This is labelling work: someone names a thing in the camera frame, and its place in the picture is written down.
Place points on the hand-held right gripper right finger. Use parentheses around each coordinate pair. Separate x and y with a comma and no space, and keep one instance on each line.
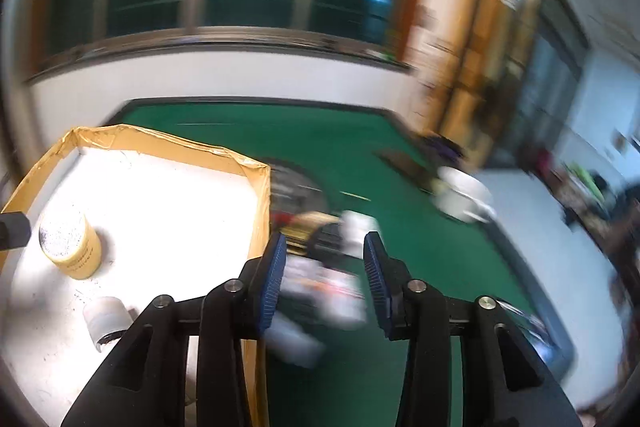
(375,287)

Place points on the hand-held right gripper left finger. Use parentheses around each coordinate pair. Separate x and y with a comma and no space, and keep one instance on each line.
(272,287)

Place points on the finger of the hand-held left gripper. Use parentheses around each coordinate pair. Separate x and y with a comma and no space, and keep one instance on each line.
(14,232)

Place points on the white bottle with red label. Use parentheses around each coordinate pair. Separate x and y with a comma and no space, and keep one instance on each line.
(340,299)

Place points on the white bottle with printed label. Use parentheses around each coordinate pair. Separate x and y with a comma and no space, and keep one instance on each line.
(297,342)

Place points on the yellow-taped cardboard box tray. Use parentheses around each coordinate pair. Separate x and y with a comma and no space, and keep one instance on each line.
(150,217)

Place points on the yellow round jar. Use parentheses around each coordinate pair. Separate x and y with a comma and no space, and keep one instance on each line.
(70,247)

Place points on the white bottle with dark print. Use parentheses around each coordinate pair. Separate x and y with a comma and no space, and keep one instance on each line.
(357,229)

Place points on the round table control panel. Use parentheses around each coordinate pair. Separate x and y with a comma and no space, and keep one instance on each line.
(295,187)

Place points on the small plain white bottle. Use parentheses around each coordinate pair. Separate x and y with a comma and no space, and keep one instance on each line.
(106,317)

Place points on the white ceramic cup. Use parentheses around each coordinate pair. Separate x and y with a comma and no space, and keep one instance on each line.
(462,197)

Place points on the wooden glass-door cabinet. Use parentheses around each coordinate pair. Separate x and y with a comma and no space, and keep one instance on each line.
(465,32)

